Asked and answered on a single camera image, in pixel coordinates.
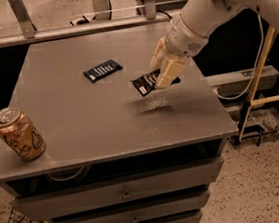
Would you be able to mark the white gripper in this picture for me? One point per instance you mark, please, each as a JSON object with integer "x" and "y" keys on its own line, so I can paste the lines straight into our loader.
{"x": 182, "y": 41}

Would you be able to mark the black chocolate rxbar wrapper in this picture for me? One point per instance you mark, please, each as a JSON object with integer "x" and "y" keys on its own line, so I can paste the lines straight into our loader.
{"x": 146, "y": 83}

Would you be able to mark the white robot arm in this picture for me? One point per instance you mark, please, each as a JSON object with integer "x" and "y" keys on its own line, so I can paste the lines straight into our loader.
{"x": 206, "y": 16}

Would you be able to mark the blue blueberry rxbar wrapper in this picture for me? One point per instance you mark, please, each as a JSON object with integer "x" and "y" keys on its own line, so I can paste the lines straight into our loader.
{"x": 104, "y": 69}

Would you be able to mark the grey metal railing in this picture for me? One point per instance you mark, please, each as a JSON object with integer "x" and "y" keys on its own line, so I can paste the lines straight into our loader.
{"x": 34, "y": 21}

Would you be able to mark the grey drawer cabinet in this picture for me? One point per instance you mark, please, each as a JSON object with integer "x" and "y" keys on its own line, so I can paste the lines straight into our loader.
{"x": 112, "y": 155}

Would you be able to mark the orange soda can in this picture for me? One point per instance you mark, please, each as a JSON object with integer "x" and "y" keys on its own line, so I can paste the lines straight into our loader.
{"x": 19, "y": 133}

